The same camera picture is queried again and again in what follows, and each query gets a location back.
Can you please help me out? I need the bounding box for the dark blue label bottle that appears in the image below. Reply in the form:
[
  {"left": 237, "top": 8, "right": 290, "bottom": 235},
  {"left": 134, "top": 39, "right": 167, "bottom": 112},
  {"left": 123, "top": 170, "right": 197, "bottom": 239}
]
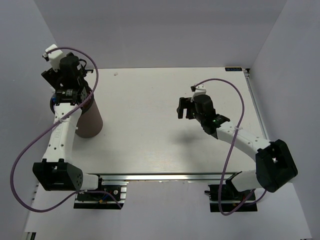
[{"left": 50, "top": 94, "right": 56, "bottom": 107}]

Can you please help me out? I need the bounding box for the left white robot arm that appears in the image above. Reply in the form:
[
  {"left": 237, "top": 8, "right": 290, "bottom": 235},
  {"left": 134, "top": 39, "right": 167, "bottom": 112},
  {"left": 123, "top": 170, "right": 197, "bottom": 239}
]
[{"left": 32, "top": 52, "right": 106, "bottom": 200}]

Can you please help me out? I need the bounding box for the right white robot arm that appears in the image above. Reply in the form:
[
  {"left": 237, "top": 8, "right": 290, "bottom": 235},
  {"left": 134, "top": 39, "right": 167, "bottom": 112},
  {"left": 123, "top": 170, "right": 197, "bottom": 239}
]
[{"left": 176, "top": 94, "right": 298, "bottom": 200}]

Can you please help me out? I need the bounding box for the brown round bin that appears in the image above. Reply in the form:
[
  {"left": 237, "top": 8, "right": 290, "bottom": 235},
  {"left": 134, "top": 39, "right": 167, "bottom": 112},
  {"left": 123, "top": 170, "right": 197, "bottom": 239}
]
[{"left": 50, "top": 89, "right": 103, "bottom": 139}]

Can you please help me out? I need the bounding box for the right blue table sticker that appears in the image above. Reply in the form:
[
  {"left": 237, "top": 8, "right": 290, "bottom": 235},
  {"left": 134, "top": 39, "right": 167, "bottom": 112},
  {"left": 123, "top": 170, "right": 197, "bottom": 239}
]
[{"left": 224, "top": 67, "right": 243, "bottom": 72}]

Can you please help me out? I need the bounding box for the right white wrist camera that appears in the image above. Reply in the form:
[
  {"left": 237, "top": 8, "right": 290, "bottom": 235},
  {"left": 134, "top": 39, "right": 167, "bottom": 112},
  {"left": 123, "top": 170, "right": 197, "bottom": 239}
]
[{"left": 190, "top": 84, "right": 207, "bottom": 102}]

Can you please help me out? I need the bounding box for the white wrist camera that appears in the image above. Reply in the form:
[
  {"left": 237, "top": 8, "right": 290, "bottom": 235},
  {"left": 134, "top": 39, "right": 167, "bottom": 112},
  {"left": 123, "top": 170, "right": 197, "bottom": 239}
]
[
  {"left": 190, "top": 84, "right": 207, "bottom": 102},
  {"left": 42, "top": 44, "right": 66, "bottom": 72}
]

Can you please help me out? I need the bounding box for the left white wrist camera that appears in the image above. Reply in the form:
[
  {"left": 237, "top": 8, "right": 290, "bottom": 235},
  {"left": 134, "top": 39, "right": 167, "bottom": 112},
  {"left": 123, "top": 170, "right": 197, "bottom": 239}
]
[{"left": 42, "top": 44, "right": 66, "bottom": 72}]

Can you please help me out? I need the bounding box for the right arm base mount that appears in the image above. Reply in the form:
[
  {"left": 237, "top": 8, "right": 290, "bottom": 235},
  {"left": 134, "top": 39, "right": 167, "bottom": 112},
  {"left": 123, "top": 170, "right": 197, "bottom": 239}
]
[{"left": 203, "top": 172, "right": 258, "bottom": 213}]

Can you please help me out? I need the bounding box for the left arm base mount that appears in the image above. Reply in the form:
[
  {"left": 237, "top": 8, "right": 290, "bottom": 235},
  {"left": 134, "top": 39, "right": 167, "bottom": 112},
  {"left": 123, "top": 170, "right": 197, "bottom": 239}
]
[{"left": 73, "top": 175, "right": 129, "bottom": 210}]

